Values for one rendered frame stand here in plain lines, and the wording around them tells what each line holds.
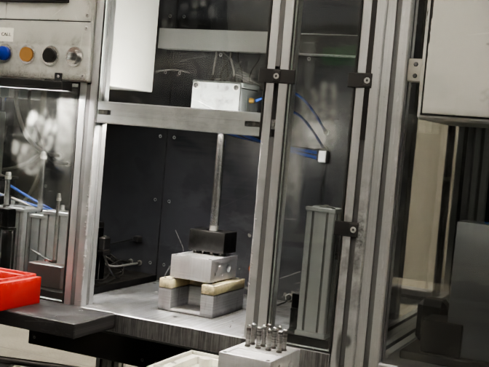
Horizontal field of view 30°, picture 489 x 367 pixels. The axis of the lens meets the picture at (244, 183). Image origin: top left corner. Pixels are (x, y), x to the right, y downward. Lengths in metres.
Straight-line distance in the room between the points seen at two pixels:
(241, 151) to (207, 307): 0.47
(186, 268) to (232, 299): 0.13
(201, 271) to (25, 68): 0.56
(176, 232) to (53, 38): 0.61
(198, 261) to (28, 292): 0.35
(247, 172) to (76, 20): 0.57
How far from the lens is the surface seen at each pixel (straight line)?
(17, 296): 1.88
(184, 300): 1.99
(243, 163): 2.20
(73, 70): 1.92
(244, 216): 2.20
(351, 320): 1.66
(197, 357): 1.71
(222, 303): 1.93
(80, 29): 1.92
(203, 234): 1.97
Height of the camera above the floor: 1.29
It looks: 3 degrees down
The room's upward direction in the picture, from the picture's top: 5 degrees clockwise
